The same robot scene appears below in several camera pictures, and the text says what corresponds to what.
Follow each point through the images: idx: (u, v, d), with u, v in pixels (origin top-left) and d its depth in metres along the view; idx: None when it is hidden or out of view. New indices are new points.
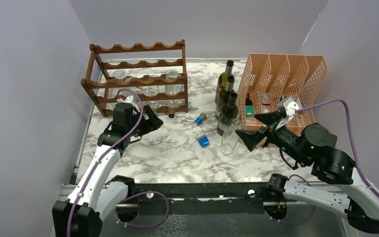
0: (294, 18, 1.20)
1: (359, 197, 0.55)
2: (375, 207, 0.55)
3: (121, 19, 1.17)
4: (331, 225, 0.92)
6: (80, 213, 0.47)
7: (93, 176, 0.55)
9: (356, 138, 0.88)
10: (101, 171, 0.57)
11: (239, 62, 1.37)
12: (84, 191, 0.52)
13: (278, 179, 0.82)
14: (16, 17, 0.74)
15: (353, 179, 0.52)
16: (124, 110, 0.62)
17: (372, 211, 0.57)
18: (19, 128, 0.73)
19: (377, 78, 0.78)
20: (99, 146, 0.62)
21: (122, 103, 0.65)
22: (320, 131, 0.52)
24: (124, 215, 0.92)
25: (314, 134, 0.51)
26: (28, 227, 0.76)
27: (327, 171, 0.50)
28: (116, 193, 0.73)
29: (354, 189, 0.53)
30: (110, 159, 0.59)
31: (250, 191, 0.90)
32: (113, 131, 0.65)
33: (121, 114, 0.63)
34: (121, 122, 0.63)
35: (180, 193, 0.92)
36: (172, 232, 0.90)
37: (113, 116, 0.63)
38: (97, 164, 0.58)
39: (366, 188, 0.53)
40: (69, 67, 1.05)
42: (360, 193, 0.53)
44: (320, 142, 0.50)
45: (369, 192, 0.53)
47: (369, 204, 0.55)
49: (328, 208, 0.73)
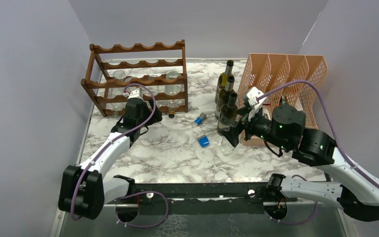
0: (294, 19, 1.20)
1: (345, 179, 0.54)
2: (363, 189, 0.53)
3: (122, 19, 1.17)
4: (332, 224, 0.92)
6: (89, 178, 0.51)
7: (105, 151, 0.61)
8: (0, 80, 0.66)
9: (356, 138, 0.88)
10: (112, 150, 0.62)
11: (239, 62, 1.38)
12: (96, 160, 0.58)
13: (276, 179, 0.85)
14: (16, 17, 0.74)
15: (334, 159, 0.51)
16: (134, 104, 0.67)
17: (363, 195, 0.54)
18: (19, 129, 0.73)
19: (377, 78, 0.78)
20: (112, 133, 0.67)
21: (134, 98, 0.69)
22: (286, 110, 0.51)
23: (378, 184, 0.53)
24: (124, 215, 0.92)
25: (280, 113, 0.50)
26: (28, 228, 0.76)
27: (306, 151, 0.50)
28: (118, 185, 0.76)
29: (337, 170, 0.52)
30: (121, 143, 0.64)
31: (250, 191, 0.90)
32: (124, 124, 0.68)
33: (132, 109, 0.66)
34: (132, 115, 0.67)
35: (180, 193, 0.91)
36: (172, 232, 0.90)
37: (125, 110, 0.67)
38: (111, 144, 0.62)
39: (351, 169, 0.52)
40: (69, 67, 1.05)
42: (344, 174, 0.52)
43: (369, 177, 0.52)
44: (287, 121, 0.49)
45: (354, 173, 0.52)
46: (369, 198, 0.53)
47: (357, 186, 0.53)
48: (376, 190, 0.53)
49: (322, 199, 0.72)
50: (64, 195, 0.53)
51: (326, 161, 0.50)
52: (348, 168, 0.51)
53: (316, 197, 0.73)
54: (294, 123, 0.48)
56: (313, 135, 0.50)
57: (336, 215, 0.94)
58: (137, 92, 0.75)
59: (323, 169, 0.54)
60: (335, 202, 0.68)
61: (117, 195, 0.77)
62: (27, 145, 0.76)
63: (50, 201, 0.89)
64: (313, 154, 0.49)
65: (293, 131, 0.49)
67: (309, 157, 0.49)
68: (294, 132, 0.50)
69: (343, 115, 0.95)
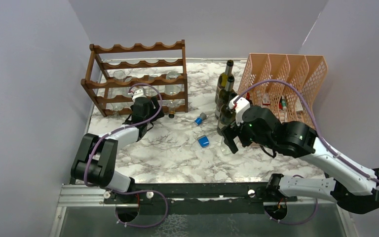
0: (294, 18, 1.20)
1: (329, 169, 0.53)
2: (349, 177, 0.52)
3: (121, 19, 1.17)
4: (331, 224, 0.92)
6: (107, 144, 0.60)
7: (120, 130, 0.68)
8: (0, 81, 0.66)
9: (356, 138, 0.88)
10: (125, 133, 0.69)
11: (239, 62, 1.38)
12: (114, 134, 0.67)
13: (275, 178, 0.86)
14: (16, 18, 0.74)
15: (315, 148, 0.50)
16: (141, 104, 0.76)
17: (350, 184, 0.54)
18: (19, 129, 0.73)
19: (377, 77, 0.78)
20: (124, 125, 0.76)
21: (141, 98, 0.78)
22: (252, 109, 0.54)
23: (365, 172, 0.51)
24: (124, 215, 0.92)
25: (246, 113, 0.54)
26: (28, 228, 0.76)
27: (287, 143, 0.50)
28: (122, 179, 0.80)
29: (319, 159, 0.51)
30: (133, 131, 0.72)
31: (250, 191, 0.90)
32: (132, 121, 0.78)
33: (140, 108, 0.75)
34: (139, 113, 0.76)
35: (180, 193, 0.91)
36: (172, 232, 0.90)
37: (133, 109, 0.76)
38: (123, 128, 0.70)
39: (333, 158, 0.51)
40: (69, 67, 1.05)
42: (327, 163, 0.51)
43: (355, 165, 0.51)
44: (252, 118, 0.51)
45: (336, 162, 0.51)
46: (357, 186, 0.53)
47: (343, 176, 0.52)
48: (363, 179, 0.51)
49: (317, 194, 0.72)
50: (79, 159, 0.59)
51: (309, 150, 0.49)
52: (330, 157, 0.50)
53: (312, 192, 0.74)
54: (258, 118, 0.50)
56: (289, 126, 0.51)
57: (336, 215, 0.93)
58: (140, 92, 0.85)
59: (307, 160, 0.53)
60: (329, 196, 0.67)
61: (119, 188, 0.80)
62: (27, 145, 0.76)
63: (50, 201, 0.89)
64: (292, 144, 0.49)
65: (263, 126, 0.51)
67: (289, 148, 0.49)
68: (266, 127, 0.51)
69: (343, 115, 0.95)
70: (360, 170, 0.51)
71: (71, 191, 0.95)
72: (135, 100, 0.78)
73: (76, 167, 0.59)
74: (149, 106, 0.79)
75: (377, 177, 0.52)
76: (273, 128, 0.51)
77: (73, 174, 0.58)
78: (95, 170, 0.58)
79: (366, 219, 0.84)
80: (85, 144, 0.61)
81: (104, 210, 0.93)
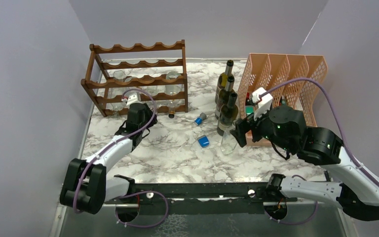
0: (294, 18, 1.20)
1: (349, 179, 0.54)
2: (366, 189, 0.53)
3: (121, 19, 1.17)
4: (332, 224, 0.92)
6: (94, 171, 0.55)
7: (110, 149, 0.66)
8: (0, 79, 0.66)
9: (355, 137, 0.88)
10: (115, 150, 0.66)
11: (239, 62, 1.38)
12: (100, 157, 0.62)
13: (276, 178, 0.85)
14: (16, 17, 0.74)
15: (341, 159, 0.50)
16: (136, 111, 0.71)
17: (364, 195, 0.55)
18: (19, 128, 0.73)
19: (377, 77, 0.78)
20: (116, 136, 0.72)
21: (135, 104, 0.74)
22: (283, 109, 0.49)
23: None
24: (124, 215, 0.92)
25: (277, 112, 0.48)
26: (28, 227, 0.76)
27: (313, 150, 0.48)
28: (119, 184, 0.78)
29: (343, 170, 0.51)
30: (124, 144, 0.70)
31: (250, 191, 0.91)
32: (127, 129, 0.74)
33: (135, 115, 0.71)
34: (134, 121, 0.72)
35: (180, 193, 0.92)
36: (172, 232, 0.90)
37: (128, 116, 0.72)
38: (115, 143, 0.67)
39: (356, 169, 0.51)
40: (69, 67, 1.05)
42: (350, 174, 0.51)
43: (374, 177, 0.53)
44: (283, 120, 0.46)
45: (359, 174, 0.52)
46: (370, 198, 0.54)
47: (360, 187, 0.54)
48: None
49: (322, 199, 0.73)
50: (67, 187, 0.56)
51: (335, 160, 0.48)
52: (354, 168, 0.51)
53: (316, 196, 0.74)
54: (291, 122, 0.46)
56: (319, 132, 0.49)
57: (336, 215, 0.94)
58: (134, 97, 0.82)
59: (328, 168, 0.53)
60: (334, 201, 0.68)
61: (117, 194, 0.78)
62: (26, 144, 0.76)
63: (50, 201, 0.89)
64: (318, 152, 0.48)
65: (293, 130, 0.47)
67: (315, 156, 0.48)
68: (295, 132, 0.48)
69: (342, 115, 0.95)
70: (378, 182, 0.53)
71: None
72: (129, 107, 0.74)
73: (65, 196, 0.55)
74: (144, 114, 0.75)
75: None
76: (302, 133, 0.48)
77: (61, 201, 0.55)
78: (85, 197, 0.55)
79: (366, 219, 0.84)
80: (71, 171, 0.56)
81: (104, 211, 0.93)
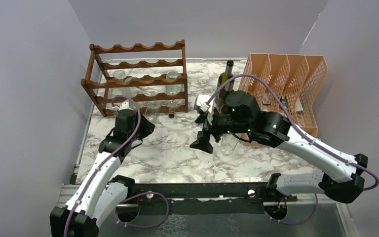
0: (294, 18, 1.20)
1: (308, 157, 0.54)
2: (326, 164, 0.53)
3: (121, 19, 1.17)
4: (332, 225, 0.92)
6: (78, 220, 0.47)
7: (94, 179, 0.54)
8: (0, 79, 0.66)
9: (355, 137, 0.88)
10: (101, 178, 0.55)
11: (239, 62, 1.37)
12: (81, 198, 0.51)
13: (272, 177, 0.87)
14: (16, 17, 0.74)
15: (290, 137, 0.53)
16: (126, 117, 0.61)
17: (330, 171, 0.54)
18: (19, 128, 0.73)
19: (376, 77, 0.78)
20: (100, 153, 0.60)
21: (126, 110, 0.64)
22: (238, 94, 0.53)
23: (342, 157, 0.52)
24: (124, 215, 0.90)
25: (231, 98, 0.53)
26: (28, 227, 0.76)
27: (263, 132, 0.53)
28: (116, 195, 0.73)
29: (294, 147, 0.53)
30: (110, 168, 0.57)
31: (250, 191, 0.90)
32: (114, 137, 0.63)
33: (124, 121, 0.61)
34: (123, 129, 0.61)
35: (180, 193, 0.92)
36: (172, 232, 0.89)
37: (115, 123, 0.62)
38: (97, 171, 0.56)
39: (309, 144, 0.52)
40: (69, 67, 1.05)
42: (303, 150, 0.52)
43: (331, 151, 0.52)
44: (236, 103, 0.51)
45: (313, 149, 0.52)
46: (335, 173, 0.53)
47: (322, 163, 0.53)
48: (341, 164, 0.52)
49: (310, 188, 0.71)
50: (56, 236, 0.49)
51: (284, 138, 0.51)
52: (305, 144, 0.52)
53: (305, 187, 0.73)
54: (243, 105, 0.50)
56: (270, 116, 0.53)
57: (336, 215, 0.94)
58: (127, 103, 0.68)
59: (285, 149, 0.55)
60: (318, 187, 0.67)
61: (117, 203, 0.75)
62: (26, 144, 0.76)
63: (50, 201, 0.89)
64: (267, 134, 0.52)
65: (246, 113, 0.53)
67: (264, 138, 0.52)
68: (248, 115, 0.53)
69: (342, 114, 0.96)
70: (337, 155, 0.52)
71: (71, 191, 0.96)
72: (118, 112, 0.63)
73: None
74: (133, 120, 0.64)
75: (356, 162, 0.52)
76: (254, 116, 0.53)
77: None
78: None
79: (365, 219, 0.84)
80: (54, 221, 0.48)
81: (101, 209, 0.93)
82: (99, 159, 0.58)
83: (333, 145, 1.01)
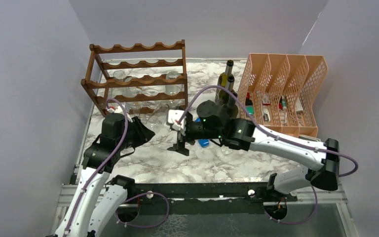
0: (294, 18, 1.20)
1: (279, 153, 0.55)
2: (297, 155, 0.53)
3: (121, 19, 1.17)
4: (332, 226, 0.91)
6: None
7: (79, 204, 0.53)
8: (0, 80, 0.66)
9: (356, 137, 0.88)
10: (87, 201, 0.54)
11: (239, 62, 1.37)
12: (70, 226, 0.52)
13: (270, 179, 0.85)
14: (16, 17, 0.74)
15: (256, 137, 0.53)
16: (113, 122, 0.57)
17: (304, 162, 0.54)
18: (20, 128, 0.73)
19: (377, 77, 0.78)
20: (85, 169, 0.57)
21: (113, 114, 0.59)
22: (208, 104, 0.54)
23: (309, 145, 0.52)
24: (124, 215, 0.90)
25: (202, 107, 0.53)
26: (28, 227, 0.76)
27: (232, 138, 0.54)
28: (115, 199, 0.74)
29: (263, 145, 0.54)
30: (96, 187, 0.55)
31: (250, 191, 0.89)
32: (101, 144, 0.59)
33: (111, 128, 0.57)
34: (110, 135, 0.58)
35: (180, 193, 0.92)
36: (172, 232, 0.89)
37: (102, 129, 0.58)
38: (83, 193, 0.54)
39: (275, 140, 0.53)
40: (69, 67, 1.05)
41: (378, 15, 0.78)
42: (271, 147, 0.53)
43: (297, 142, 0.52)
44: (206, 114, 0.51)
45: (280, 144, 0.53)
46: (308, 162, 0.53)
47: (292, 155, 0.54)
48: (310, 153, 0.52)
49: (301, 182, 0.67)
50: None
51: (249, 140, 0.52)
52: (271, 140, 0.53)
53: (296, 182, 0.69)
54: (213, 115, 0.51)
56: (237, 123, 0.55)
57: (335, 215, 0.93)
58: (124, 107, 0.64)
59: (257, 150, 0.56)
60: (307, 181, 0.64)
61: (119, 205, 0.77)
62: (26, 144, 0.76)
63: (51, 202, 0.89)
64: (237, 140, 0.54)
65: (216, 122, 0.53)
67: (234, 143, 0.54)
68: (218, 123, 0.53)
69: (343, 115, 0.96)
70: (303, 145, 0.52)
71: (71, 191, 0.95)
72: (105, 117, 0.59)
73: None
74: (123, 125, 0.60)
75: (326, 147, 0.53)
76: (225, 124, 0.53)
77: None
78: None
79: (365, 219, 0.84)
80: None
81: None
82: (85, 177, 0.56)
83: None
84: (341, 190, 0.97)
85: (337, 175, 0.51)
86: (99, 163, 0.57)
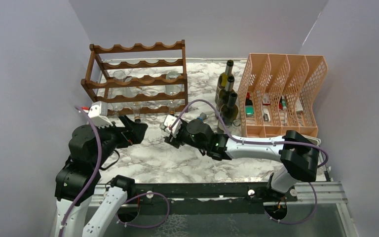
0: (294, 18, 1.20)
1: (251, 154, 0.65)
2: (261, 152, 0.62)
3: (121, 19, 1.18)
4: (331, 224, 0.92)
6: None
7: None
8: (0, 79, 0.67)
9: (356, 137, 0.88)
10: (70, 233, 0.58)
11: (239, 62, 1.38)
12: None
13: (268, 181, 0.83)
14: (16, 17, 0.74)
15: (228, 145, 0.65)
16: (82, 144, 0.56)
17: (272, 157, 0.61)
18: (19, 128, 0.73)
19: (376, 77, 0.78)
20: (59, 201, 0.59)
21: (83, 134, 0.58)
22: (197, 123, 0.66)
23: (266, 141, 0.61)
24: (124, 215, 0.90)
25: (191, 125, 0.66)
26: (28, 228, 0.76)
27: (214, 150, 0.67)
28: (114, 205, 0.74)
29: (234, 151, 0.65)
30: (76, 218, 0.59)
31: (250, 191, 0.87)
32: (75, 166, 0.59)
33: (80, 150, 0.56)
34: (81, 157, 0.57)
35: (180, 193, 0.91)
36: (172, 232, 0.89)
37: (72, 152, 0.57)
38: (63, 227, 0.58)
39: (242, 144, 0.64)
40: (69, 67, 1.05)
41: None
42: (240, 151, 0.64)
43: (257, 140, 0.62)
44: (195, 131, 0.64)
45: (246, 146, 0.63)
46: (274, 156, 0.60)
47: (260, 154, 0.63)
48: (270, 147, 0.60)
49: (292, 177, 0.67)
50: None
51: (224, 149, 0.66)
52: (240, 145, 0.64)
53: (291, 180, 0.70)
54: (200, 132, 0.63)
56: (220, 138, 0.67)
57: (335, 215, 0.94)
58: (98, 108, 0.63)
59: (238, 156, 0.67)
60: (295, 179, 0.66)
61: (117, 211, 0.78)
62: (26, 144, 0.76)
63: (51, 201, 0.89)
64: (217, 152, 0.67)
65: (201, 138, 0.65)
67: (216, 155, 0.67)
68: (204, 138, 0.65)
69: (342, 114, 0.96)
70: (262, 142, 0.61)
71: None
72: (73, 137, 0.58)
73: None
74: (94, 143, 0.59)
75: (285, 139, 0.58)
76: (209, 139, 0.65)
77: None
78: None
79: (365, 219, 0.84)
80: None
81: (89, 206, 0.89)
82: (62, 209, 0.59)
83: (333, 145, 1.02)
84: (341, 190, 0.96)
85: (297, 162, 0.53)
86: (74, 189, 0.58)
